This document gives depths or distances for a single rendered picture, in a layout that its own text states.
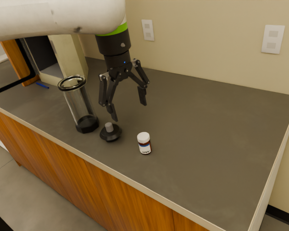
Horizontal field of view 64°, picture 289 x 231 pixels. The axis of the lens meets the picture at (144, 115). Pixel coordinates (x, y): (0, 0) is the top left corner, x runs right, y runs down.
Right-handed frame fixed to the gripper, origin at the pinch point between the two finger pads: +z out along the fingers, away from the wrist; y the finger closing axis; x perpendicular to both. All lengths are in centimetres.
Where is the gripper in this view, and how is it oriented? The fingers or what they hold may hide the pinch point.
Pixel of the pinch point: (128, 107)
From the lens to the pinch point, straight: 78.3
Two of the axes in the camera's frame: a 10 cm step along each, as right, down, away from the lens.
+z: 1.5, 7.9, 5.9
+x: 6.0, 4.1, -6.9
